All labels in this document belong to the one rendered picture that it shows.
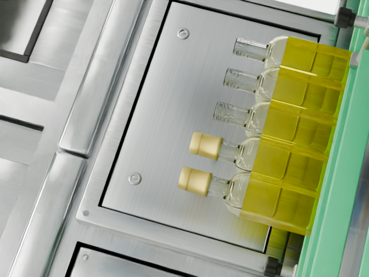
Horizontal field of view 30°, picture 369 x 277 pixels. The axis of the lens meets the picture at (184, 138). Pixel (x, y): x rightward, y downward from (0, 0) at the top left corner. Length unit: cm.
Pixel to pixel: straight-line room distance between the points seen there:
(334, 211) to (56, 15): 70
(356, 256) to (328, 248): 3
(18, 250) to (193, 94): 39
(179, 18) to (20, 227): 46
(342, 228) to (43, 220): 51
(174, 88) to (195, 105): 5
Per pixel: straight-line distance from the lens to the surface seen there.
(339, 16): 95
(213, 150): 101
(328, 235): 86
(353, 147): 90
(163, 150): 115
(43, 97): 126
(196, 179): 99
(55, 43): 131
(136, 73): 121
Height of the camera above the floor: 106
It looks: 6 degrees up
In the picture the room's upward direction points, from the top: 75 degrees counter-clockwise
